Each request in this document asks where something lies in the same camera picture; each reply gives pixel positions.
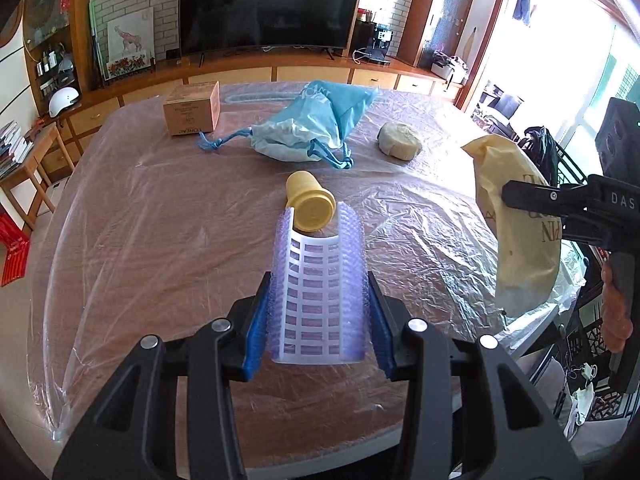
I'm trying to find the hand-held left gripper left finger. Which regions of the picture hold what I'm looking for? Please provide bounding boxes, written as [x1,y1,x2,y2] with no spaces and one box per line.
[51,271,275,480]

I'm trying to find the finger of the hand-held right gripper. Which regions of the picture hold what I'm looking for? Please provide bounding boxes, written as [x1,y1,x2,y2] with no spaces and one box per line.
[562,211,621,251]
[501,175,621,218]

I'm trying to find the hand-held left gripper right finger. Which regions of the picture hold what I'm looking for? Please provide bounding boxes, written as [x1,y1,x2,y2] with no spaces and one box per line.
[366,270,585,480]

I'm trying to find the white spiky hair roller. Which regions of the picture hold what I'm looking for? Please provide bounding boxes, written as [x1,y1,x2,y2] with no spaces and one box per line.
[267,200,371,365]

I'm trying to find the person's right hand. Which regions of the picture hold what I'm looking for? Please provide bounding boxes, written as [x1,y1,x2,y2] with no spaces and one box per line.
[601,265,629,352]

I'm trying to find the dark carved wooden chair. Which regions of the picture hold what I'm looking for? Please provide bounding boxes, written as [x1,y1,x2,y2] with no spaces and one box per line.
[550,140,593,191]

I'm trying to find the black jacket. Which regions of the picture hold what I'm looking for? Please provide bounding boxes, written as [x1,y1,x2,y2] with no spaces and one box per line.
[517,126,561,186]

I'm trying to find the black outdoor chair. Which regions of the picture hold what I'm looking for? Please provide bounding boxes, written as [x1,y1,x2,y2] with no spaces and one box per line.
[482,92,523,136]

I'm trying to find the yellow plastic cup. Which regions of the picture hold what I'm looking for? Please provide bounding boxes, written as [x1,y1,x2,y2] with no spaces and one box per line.
[285,170,337,233]

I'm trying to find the clear plastic table cover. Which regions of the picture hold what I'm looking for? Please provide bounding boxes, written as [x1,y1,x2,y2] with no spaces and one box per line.
[27,80,586,441]

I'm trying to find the white printer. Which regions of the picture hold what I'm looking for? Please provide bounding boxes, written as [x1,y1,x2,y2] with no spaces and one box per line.
[431,55,468,81]

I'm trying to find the white face mask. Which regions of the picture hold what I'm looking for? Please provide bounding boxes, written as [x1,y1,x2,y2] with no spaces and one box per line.
[565,362,598,428]

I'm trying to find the black coffee machine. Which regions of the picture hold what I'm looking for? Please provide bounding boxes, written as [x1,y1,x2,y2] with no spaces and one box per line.
[365,22,394,66]

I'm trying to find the brown cardboard box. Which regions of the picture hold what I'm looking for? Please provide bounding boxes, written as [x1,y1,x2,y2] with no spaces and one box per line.
[163,81,221,137]

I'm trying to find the red plastic stool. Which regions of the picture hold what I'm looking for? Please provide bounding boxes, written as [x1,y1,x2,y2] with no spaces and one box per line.
[0,212,32,288]

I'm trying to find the small wooden side table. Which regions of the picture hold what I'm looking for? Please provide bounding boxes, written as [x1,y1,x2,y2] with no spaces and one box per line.
[0,125,63,233]

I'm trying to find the floral picture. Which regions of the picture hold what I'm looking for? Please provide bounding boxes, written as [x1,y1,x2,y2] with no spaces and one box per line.
[104,56,153,80]

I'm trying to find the white helmet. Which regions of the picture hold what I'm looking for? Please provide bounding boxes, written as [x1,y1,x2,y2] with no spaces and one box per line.
[48,86,82,117]

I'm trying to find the stack of books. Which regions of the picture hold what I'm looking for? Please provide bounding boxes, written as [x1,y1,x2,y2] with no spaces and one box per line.
[0,121,35,178]

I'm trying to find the black flat screen television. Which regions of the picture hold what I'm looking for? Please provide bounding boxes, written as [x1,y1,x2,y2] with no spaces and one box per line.
[178,0,364,58]

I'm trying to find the animal painting canvas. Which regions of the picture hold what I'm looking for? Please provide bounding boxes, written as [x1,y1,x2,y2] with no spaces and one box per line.
[107,7,156,61]

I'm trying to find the wooden display shelf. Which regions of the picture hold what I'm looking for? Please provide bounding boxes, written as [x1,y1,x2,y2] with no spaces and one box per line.
[22,0,91,106]

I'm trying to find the blue drawstring bag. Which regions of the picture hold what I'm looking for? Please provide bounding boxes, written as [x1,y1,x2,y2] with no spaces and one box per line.
[196,79,381,170]

